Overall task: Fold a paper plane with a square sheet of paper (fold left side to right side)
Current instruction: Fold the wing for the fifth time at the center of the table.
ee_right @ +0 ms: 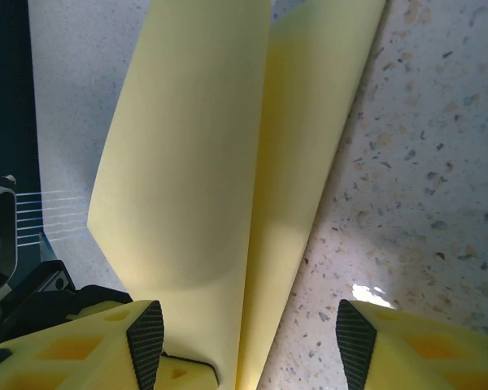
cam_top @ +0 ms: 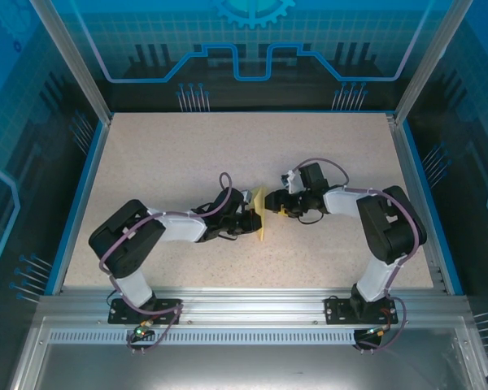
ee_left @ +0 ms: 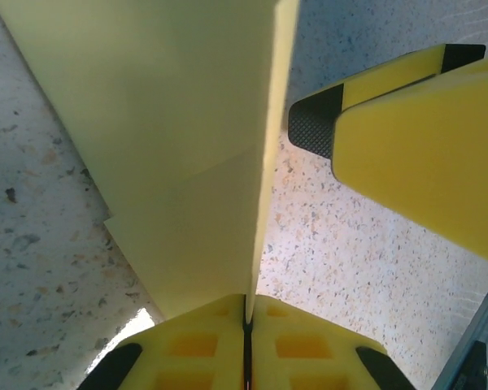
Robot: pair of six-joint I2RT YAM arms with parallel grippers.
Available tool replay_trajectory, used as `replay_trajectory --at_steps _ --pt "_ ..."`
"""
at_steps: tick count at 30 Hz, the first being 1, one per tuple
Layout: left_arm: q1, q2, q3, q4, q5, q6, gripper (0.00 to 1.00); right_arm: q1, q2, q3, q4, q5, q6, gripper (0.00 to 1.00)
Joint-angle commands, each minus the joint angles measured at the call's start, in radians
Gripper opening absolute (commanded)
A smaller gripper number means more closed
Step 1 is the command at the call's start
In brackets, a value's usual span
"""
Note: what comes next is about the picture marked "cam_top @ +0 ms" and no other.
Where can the yellow paper sheet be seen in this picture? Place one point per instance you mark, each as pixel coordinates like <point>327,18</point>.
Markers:
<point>261,203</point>

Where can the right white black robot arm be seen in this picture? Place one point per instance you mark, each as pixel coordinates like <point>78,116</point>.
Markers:
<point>390,227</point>

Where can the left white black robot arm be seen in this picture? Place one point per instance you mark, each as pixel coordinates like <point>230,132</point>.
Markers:
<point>122,239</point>

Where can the blue table border strip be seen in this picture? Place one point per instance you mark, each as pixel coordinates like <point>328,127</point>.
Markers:
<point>80,203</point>
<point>431,203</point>

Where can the metal tray panel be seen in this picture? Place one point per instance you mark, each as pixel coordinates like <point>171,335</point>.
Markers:
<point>248,365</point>

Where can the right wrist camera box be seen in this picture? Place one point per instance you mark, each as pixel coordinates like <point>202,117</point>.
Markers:
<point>292,180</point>

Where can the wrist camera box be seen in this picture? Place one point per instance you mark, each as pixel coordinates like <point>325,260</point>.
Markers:
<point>292,180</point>
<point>248,196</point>

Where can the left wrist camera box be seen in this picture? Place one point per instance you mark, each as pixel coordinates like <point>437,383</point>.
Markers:
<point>248,196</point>

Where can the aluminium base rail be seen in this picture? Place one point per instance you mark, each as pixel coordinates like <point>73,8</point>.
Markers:
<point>248,304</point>

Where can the aluminium side rail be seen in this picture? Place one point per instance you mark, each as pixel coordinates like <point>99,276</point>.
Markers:
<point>418,203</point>

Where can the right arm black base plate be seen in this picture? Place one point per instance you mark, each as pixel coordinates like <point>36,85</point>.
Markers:
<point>335,315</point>

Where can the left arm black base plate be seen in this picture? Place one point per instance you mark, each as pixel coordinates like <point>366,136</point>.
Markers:
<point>116,315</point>

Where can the right aluminium frame post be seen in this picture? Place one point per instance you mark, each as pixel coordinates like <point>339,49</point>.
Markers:
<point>431,61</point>

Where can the aluminium frame post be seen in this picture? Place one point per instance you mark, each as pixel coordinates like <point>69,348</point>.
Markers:
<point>75,61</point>
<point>431,61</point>

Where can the left aluminium frame post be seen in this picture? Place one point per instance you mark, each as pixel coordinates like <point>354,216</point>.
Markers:
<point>75,61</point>

